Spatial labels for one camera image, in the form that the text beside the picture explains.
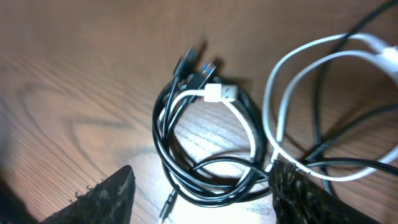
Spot black usb cable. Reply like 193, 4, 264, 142
151, 45, 271, 208

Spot white usb cable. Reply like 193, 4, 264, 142
157, 32, 398, 224

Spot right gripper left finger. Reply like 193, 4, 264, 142
42, 165, 136, 224

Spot long black cable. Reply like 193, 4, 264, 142
191, 0, 398, 200

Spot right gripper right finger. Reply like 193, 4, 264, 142
269, 161, 377, 224

